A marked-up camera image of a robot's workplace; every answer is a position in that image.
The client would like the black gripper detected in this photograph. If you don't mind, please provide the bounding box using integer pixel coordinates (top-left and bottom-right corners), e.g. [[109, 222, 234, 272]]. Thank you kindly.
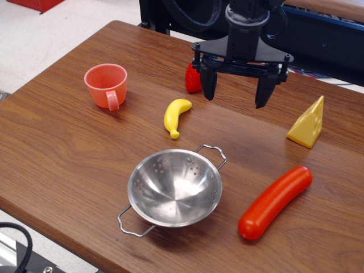
[[192, 27, 294, 109]]

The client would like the red toy strawberry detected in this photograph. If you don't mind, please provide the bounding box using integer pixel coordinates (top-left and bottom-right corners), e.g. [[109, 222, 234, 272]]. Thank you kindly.
[[185, 63, 202, 93]]

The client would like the orange plastic cup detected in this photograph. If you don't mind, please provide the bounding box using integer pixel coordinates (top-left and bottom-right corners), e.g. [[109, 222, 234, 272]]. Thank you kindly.
[[84, 63, 127, 111]]

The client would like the red toy sausage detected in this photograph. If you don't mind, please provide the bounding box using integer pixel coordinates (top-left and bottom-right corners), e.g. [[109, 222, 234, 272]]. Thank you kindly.
[[238, 166, 313, 240]]

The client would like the yellow toy cheese wedge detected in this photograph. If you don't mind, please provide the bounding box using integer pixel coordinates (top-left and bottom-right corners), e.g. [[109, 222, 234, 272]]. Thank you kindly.
[[286, 96, 324, 148]]

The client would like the silver metal colander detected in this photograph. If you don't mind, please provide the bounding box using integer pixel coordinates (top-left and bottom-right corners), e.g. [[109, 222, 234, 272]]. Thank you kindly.
[[117, 144, 227, 238]]

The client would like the red box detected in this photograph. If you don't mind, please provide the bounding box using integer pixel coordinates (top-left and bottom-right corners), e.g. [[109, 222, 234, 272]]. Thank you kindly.
[[7, 0, 64, 13]]

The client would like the black braided cable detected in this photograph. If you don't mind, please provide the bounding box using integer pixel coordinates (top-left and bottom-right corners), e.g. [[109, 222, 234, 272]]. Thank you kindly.
[[162, 0, 228, 32]]

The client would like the aluminium rail mount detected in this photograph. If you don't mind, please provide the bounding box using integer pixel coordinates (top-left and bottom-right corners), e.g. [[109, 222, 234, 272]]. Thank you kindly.
[[1, 232, 64, 273]]

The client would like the black sleeved cable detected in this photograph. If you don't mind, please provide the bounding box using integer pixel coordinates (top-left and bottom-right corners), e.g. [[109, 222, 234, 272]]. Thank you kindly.
[[0, 222, 34, 273]]

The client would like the yellow toy banana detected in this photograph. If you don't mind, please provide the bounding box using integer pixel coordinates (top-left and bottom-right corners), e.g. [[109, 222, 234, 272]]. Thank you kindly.
[[163, 98, 192, 139]]

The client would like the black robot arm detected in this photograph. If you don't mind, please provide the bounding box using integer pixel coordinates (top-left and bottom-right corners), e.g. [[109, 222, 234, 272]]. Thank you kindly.
[[192, 1, 294, 108]]

